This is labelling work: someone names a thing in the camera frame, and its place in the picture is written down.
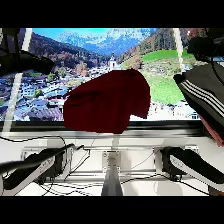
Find black garment with white stripes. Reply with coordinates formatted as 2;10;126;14
173;61;224;141

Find pink garment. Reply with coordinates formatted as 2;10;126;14
199;114;224;148

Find dark red garment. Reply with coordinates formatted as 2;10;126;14
62;68;152;135

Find black cable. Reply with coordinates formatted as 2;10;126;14
65;144;92;181
0;133;68;148

